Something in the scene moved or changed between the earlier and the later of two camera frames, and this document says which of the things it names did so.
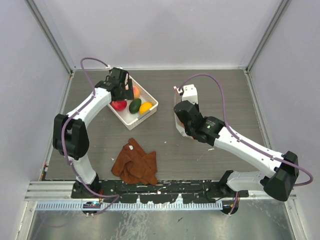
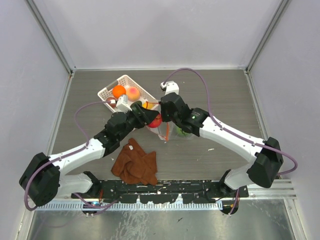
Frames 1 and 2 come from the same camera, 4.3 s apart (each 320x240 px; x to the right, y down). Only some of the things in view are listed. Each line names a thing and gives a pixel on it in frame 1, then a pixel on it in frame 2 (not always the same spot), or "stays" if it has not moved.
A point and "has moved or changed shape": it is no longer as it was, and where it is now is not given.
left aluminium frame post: x=57 y=48 stays
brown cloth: x=134 y=166 stays
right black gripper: x=196 y=105 -> x=164 y=118
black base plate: x=156 y=191 stays
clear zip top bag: x=177 y=98 has moved or changed shape
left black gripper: x=127 y=94 -> x=144 y=116
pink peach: x=136 y=92 stays
